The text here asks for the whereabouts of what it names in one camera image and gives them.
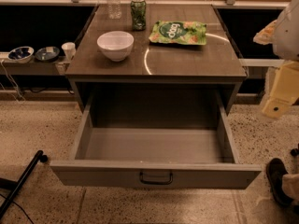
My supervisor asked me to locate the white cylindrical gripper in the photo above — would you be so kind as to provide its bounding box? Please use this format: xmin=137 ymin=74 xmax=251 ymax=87
xmin=253 ymin=21 xmax=299 ymax=119

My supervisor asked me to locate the green rice chip bag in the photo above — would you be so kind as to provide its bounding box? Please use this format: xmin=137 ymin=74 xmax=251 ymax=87
xmin=149 ymin=21 xmax=206 ymax=45

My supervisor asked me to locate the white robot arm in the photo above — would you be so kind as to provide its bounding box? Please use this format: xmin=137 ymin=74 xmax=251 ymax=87
xmin=253 ymin=0 xmax=299 ymax=119

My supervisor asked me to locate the grey cabinet with wooden top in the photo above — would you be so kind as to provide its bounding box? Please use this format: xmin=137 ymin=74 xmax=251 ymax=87
xmin=66 ymin=4 xmax=246 ymax=108

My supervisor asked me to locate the open grey top drawer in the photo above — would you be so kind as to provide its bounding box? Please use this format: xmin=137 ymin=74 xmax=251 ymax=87
xmin=50 ymin=88 xmax=261 ymax=189

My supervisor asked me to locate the black caster wheel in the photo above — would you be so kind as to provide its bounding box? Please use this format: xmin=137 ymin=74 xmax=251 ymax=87
xmin=291 ymin=144 xmax=299 ymax=157

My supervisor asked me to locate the green soda can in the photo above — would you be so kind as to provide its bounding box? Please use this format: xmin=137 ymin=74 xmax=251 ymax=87
xmin=130 ymin=0 xmax=147 ymax=31

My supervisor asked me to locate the black shoe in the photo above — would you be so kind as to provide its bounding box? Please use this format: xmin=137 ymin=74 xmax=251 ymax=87
xmin=266 ymin=158 xmax=292 ymax=206

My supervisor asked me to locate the white ceramic bowl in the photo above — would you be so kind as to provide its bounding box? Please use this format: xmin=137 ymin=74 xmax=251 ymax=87
xmin=97 ymin=31 xmax=135 ymax=62

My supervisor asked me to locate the clear plastic water bottle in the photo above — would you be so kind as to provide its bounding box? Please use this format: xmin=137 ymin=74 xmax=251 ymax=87
xmin=107 ymin=0 xmax=121 ymax=19

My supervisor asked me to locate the small white paper cup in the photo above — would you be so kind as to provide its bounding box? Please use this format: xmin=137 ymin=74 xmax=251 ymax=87
xmin=62 ymin=42 xmax=76 ymax=61

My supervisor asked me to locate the dark blue shallow bowl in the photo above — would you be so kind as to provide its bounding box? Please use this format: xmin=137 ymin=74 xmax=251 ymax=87
xmin=35 ymin=47 xmax=60 ymax=62

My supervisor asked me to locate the low grey side shelf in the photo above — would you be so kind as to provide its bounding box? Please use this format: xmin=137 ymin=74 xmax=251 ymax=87
xmin=0 ymin=57 xmax=69 ymax=76

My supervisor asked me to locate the blue patterned bowl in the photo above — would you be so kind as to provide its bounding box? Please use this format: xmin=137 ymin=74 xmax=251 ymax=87
xmin=8 ymin=46 xmax=34 ymax=63

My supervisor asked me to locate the black stand leg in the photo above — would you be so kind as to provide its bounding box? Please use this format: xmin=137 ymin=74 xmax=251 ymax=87
xmin=0 ymin=150 xmax=48 ymax=219

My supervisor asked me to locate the black drawer handle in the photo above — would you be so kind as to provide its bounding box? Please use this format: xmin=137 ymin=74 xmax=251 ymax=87
xmin=139 ymin=172 xmax=173 ymax=186

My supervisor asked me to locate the white cable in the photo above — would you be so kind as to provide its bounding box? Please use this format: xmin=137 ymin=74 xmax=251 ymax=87
xmin=0 ymin=59 xmax=26 ymax=104

